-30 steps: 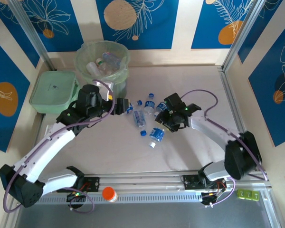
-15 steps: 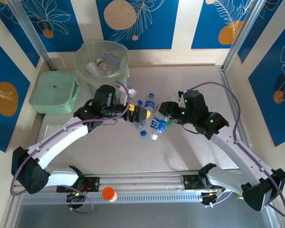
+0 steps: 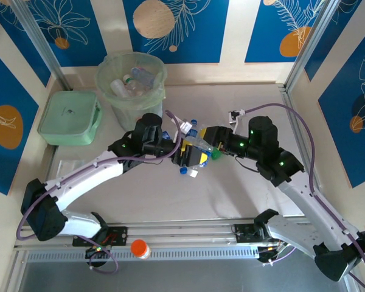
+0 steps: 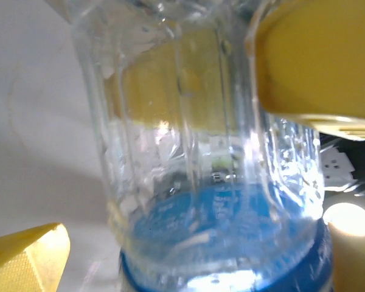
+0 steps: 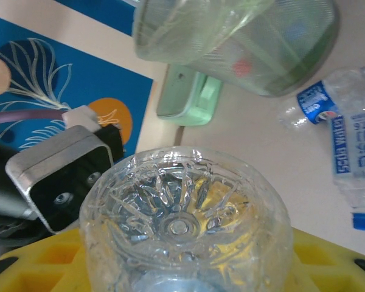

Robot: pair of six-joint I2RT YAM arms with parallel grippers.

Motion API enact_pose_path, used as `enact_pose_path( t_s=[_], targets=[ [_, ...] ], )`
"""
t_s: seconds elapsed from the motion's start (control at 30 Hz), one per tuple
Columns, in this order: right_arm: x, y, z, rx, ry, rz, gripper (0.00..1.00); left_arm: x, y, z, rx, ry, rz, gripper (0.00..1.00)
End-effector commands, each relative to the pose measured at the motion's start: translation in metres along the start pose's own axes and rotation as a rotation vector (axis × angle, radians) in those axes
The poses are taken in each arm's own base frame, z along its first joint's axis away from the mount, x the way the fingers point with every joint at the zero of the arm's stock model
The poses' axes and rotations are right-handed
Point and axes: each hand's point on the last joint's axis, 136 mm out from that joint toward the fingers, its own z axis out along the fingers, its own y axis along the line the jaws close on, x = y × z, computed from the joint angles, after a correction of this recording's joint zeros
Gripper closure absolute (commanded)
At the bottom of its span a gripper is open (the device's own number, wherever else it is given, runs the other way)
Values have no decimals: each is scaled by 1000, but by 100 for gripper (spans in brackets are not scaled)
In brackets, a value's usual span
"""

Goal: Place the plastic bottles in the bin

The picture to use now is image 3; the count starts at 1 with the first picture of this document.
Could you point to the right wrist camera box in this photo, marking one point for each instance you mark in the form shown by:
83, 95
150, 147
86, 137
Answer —
235, 115

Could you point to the grey metal sheet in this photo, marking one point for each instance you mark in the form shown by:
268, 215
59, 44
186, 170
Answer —
185, 276

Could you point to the small black controller board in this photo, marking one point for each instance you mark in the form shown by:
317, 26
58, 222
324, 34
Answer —
266, 257
94, 252

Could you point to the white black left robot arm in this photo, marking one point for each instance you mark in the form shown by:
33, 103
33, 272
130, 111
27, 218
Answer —
79, 179

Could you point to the clear plastic container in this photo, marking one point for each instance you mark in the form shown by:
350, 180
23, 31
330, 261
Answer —
68, 166

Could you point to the mesh bin with green bag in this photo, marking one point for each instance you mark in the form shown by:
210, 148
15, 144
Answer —
140, 112

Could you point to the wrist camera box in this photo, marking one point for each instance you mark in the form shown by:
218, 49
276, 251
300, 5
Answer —
235, 115
185, 124

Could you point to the aluminium frame post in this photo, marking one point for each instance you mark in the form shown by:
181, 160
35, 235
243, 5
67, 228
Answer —
310, 45
45, 51

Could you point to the orange lid jar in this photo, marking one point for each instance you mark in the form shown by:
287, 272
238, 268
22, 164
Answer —
140, 248

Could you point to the clear square bottle white cap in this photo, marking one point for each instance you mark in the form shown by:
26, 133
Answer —
118, 87

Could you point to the soda water bottle blue cap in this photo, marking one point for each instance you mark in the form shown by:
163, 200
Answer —
183, 171

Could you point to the pale green lunch box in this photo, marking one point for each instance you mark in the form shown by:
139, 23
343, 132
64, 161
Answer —
67, 115

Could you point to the blue-label water bottle blue cap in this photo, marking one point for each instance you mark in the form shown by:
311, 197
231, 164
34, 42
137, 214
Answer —
165, 136
192, 133

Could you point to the long aluminium base rail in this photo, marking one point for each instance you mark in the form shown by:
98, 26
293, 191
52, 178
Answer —
185, 232

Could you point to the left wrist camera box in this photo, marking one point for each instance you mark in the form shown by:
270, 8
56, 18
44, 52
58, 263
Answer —
185, 124

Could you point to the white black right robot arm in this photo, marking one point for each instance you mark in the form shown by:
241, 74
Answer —
307, 207

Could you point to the bluish clear plastic bottle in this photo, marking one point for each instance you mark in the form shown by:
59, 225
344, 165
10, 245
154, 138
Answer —
143, 74

